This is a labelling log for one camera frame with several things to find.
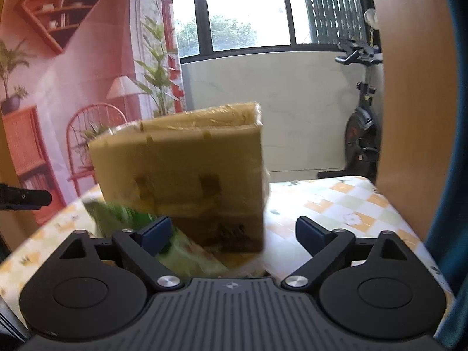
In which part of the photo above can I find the taped cardboard box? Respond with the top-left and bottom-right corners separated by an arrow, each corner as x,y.
88,101 -> 264,254

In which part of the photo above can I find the black framed window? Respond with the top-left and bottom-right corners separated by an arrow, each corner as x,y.
171,0 -> 378,60

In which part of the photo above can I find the pink printed backdrop cloth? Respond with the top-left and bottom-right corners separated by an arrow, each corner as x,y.
0,0 -> 188,227

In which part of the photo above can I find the white round lamp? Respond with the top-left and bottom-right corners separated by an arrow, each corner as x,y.
363,8 -> 381,30

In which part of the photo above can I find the green snack packet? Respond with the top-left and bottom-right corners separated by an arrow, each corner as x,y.
83,200 -> 229,279

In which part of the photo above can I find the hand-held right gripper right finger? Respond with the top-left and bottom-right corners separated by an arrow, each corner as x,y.
281,216 -> 411,294

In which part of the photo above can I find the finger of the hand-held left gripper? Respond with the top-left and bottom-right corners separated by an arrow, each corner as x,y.
0,183 -> 52,211

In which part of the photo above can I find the wooden board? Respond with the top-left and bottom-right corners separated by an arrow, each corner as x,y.
365,0 -> 460,242

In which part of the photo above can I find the black exercise bike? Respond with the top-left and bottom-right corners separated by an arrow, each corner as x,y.
317,38 -> 385,183

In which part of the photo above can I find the checkered floral tablecloth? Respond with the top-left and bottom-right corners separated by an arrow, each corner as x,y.
0,175 -> 456,302

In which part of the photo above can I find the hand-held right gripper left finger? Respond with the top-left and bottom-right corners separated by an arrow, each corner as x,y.
58,216 -> 184,294

